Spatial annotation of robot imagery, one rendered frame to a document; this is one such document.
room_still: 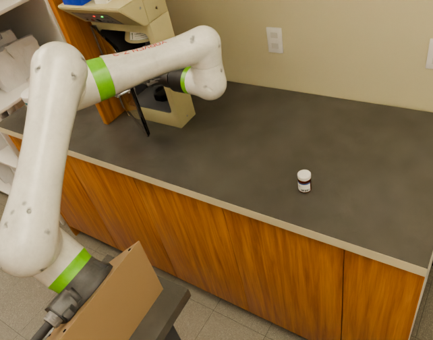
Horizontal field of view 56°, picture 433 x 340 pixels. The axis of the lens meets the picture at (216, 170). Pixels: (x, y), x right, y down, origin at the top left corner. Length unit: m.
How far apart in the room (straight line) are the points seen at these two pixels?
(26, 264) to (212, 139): 0.97
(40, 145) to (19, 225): 0.17
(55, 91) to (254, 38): 1.11
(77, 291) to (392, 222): 0.89
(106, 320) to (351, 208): 0.78
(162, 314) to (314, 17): 1.20
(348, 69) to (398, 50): 0.21
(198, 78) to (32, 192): 0.62
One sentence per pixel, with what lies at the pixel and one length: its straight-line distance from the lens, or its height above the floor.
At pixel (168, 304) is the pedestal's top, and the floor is 0.94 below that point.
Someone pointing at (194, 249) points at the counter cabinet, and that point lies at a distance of 1.89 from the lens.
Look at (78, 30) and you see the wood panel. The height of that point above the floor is 1.38.
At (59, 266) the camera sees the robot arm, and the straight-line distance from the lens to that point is 1.08.
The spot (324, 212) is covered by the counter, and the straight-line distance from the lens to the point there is 1.32.
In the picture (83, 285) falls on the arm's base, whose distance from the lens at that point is 1.08.
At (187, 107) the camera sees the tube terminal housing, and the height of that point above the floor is 1.00.
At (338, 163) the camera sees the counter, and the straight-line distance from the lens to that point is 1.48.
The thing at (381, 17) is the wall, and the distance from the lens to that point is 1.64.
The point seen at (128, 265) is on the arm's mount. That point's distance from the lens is 1.06.
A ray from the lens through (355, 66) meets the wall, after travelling 1.75.
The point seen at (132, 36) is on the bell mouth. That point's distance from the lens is 1.69.
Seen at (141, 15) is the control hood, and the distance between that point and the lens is 1.53.
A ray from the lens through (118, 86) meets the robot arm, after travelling 1.17.
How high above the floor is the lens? 1.93
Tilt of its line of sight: 41 degrees down
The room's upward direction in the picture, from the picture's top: 14 degrees counter-clockwise
